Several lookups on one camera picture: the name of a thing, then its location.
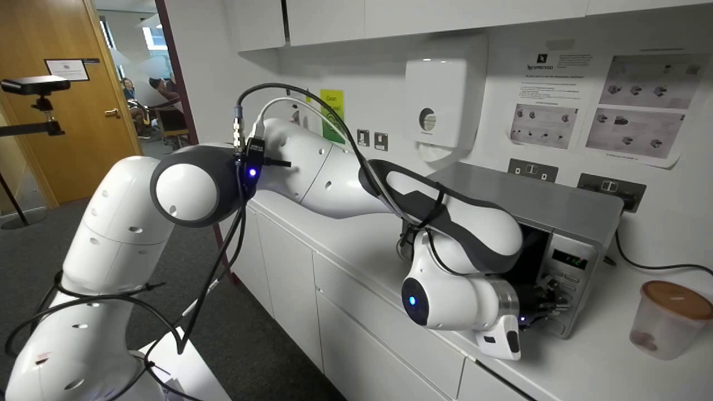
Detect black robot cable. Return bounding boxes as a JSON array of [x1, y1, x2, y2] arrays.
[[3, 82, 464, 401]]

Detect silver microwave oven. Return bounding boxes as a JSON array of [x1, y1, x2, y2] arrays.
[[434, 164, 624, 339]]

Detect white lower cabinet drawers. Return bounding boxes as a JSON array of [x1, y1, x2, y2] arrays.
[[239, 198, 533, 401]]

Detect wooden door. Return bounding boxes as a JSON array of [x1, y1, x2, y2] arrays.
[[0, 0, 137, 207]]

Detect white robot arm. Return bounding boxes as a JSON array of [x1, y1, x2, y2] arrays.
[[4, 117, 523, 401]]

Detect white instruction poster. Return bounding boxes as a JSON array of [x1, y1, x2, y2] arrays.
[[474, 33, 711, 170]]

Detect black camera on stand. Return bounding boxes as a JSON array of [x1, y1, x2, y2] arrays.
[[0, 76, 72, 135]]

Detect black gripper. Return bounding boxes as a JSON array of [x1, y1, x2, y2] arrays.
[[516, 273, 570, 326]]

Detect black double wall socket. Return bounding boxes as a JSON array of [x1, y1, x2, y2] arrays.
[[508, 158, 559, 182]]

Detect green clean after use sign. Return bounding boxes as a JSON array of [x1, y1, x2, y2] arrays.
[[319, 88, 346, 143]]

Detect black microwave power cord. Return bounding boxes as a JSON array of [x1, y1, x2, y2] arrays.
[[610, 230, 713, 279]]

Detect white paper towel dispenser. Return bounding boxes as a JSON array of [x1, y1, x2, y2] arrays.
[[406, 57, 467, 164]]

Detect white upper cabinets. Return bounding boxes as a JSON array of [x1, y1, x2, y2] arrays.
[[223, 0, 713, 51]]

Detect plastic container with cork lid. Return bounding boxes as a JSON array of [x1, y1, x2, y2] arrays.
[[629, 281, 713, 361]]

